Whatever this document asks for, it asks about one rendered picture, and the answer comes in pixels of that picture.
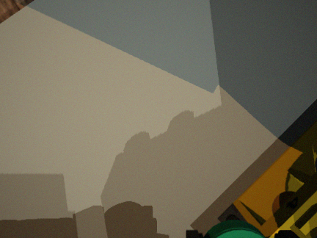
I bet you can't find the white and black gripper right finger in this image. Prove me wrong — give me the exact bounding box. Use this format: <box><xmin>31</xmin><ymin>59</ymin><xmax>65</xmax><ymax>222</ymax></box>
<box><xmin>274</xmin><ymin>230</ymin><xmax>300</xmax><ymax>238</ymax></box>

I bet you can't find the yellow tube rack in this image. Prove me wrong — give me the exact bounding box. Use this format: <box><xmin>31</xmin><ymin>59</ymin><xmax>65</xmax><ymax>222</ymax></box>
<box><xmin>233</xmin><ymin>120</ymin><xmax>317</xmax><ymax>238</ymax></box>

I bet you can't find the beige flat mat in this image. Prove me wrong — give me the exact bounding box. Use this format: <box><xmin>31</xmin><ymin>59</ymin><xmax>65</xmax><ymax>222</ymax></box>
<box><xmin>0</xmin><ymin>0</ymin><xmax>317</xmax><ymax>238</ymax></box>

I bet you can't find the green screw cap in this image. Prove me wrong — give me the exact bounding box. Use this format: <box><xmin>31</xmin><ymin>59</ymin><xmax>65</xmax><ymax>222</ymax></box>
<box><xmin>204</xmin><ymin>220</ymin><xmax>266</xmax><ymax>238</ymax></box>

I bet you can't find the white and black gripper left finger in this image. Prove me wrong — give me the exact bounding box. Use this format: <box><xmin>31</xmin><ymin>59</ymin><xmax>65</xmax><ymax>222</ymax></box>
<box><xmin>186</xmin><ymin>230</ymin><xmax>204</xmax><ymax>238</ymax></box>

